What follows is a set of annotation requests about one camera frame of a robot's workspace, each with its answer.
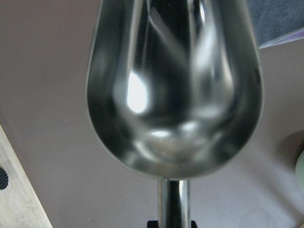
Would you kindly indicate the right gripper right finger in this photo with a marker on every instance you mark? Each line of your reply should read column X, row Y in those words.
column 193, row 224

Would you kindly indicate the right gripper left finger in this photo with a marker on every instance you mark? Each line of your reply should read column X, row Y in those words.
column 152, row 224

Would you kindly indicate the mint green bowl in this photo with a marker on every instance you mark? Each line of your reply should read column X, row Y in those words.
column 299, row 170

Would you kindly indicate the wooden cutting board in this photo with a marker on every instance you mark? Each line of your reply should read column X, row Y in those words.
column 19, row 204

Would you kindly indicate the dark grey folded cloth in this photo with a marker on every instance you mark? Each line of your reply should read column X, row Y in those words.
column 277, row 21

